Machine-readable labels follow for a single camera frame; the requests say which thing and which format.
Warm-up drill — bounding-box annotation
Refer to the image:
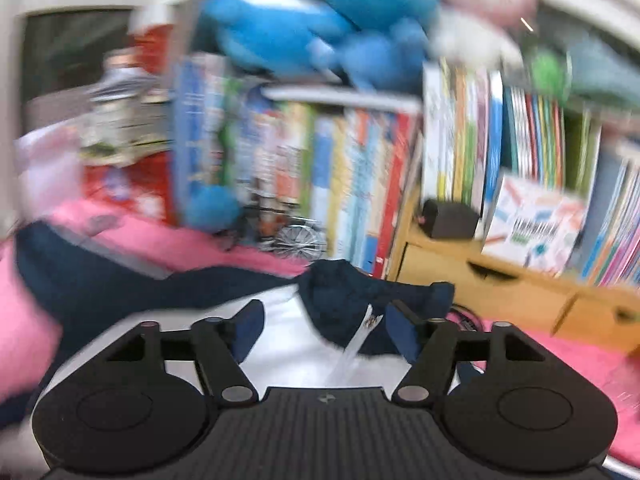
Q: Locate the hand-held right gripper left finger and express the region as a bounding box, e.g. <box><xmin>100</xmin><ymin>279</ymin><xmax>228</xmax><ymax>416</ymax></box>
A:
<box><xmin>106</xmin><ymin>300</ymin><xmax>266</xmax><ymax>407</ymax></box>

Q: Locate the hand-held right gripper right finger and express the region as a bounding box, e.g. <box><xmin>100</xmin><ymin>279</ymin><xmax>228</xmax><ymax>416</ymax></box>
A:
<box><xmin>385</xmin><ymin>300</ymin><xmax>547</xmax><ymax>407</ymax></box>

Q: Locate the white navy jacket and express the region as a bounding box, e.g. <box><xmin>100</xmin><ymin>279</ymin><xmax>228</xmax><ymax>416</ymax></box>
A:
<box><xmin>0</xmin><ymin>222</ymin><xmax>483</xmax><ymax>480</ymax></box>

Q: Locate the small bicycle model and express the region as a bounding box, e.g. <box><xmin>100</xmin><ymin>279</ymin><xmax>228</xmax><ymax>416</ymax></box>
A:
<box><xmin>225</xmin><ymin>195</ymin><xmax>328</xmax><ymax>261</ymax></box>

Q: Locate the black power adapter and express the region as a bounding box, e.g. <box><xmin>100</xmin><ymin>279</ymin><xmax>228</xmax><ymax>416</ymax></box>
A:
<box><xmin>422</xmin><ymin>199</ymin><xmax>481</xmax><ymax>240</ymax></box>

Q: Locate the blue plush ball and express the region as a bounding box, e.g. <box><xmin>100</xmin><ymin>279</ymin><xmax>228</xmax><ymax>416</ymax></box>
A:
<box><xmin>187</xmin><ymin>185</ymin><xmax>241</xmax><ymax>233</ymax></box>

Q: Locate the wooden drawer organizer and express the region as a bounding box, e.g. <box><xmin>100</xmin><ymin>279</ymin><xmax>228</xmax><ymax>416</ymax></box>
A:
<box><xmin>387</xmin><ymin>200</ymin><xmax>640</xmax><ymax>351</ymax></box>

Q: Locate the white printed box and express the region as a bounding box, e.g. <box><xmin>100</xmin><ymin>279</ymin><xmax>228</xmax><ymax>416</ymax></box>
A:
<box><xmin>482</xmin><ymin>175</ymin><xmax>588</xmax><ymax>273</ymax></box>

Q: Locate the pink printed blanket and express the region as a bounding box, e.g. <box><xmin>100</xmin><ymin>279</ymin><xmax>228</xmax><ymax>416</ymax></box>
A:
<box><xmin>0</xmin><ymin>200</ymin><xmax>640</xmax><ymax>480</ymax></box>

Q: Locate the large red plastic basket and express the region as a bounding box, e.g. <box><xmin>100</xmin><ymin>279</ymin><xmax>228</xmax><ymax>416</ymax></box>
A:
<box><xmin>82</xmin><ymin>152</ymin><xmax>176</xmax><ymax>223</ymax></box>

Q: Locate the stack of papers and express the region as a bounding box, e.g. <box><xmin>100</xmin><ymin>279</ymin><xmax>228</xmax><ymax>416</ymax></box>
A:
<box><xmin>82</xmin><ymin>67</ymin><xmax>173</xmax><ymax>166</ymax></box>

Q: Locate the white paper bag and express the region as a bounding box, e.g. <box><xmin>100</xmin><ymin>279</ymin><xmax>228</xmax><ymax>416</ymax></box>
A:
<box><xmin>15</xmin><ymin>127</ymin><xmax>86</xmax><ymax>226</ymax></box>

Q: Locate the small blue plush toy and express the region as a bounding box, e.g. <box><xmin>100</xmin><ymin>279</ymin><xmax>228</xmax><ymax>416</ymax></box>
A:
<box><xmin>310</xmin><ymin>25</ymin><xmax>431</xmax><ymax>93</ymax></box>

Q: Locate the large blue whale plush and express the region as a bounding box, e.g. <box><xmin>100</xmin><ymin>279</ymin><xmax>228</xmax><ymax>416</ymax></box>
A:
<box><xmin>200</xmin><ymin>0</ymin><xmax>351</xmax><ymax>78</ymax></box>

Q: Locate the small red plastic basket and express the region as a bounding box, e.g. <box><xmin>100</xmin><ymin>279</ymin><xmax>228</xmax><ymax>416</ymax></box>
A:
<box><xmin>132</xmin><ymin>25</ymin><xmax>176</xmax><ymax>68</ymax></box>

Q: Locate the green ball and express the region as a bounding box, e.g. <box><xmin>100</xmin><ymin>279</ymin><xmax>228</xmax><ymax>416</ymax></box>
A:
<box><xmin>530</xmin><ymin>47</ymin><xmax>573</xmax><ymax>103</ymax></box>

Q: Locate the teal folded cloth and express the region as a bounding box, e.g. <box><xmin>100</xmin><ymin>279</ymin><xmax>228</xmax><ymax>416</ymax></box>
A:
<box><xmin>565</xmin><ymin>35</ymin><xmax>640</xmax><ymax>111</ymax></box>

